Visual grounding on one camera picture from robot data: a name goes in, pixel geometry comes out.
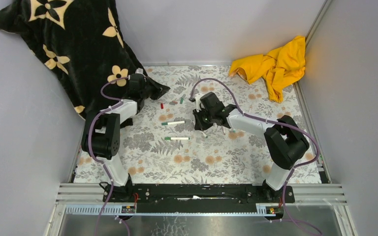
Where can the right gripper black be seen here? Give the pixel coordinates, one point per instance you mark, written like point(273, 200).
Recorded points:
point(200, 125)

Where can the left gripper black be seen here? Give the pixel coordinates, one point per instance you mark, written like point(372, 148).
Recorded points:
point(159, 90)

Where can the brown pen cap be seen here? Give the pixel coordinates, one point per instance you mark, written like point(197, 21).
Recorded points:
point(173, 103)

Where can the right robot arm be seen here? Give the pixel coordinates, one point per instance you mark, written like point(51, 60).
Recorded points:
point(285, 143)

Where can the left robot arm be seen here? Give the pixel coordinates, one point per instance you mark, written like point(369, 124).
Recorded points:
point(101, 134)

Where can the floral patterned table mat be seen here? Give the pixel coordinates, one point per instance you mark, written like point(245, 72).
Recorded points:
point(231, 158)

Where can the black floral blanket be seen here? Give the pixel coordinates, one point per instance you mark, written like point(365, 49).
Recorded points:
point(81, 42)

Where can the yellow cloth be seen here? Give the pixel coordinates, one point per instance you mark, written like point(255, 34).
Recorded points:
point(280, 67)

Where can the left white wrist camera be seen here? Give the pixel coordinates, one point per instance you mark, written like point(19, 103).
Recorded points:
point(139, 71)

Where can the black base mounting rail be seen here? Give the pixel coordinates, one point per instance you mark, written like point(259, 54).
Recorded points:
point(196, 198)

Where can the aluminium frame rails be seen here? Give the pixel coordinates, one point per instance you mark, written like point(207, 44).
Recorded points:
point(87, 198)

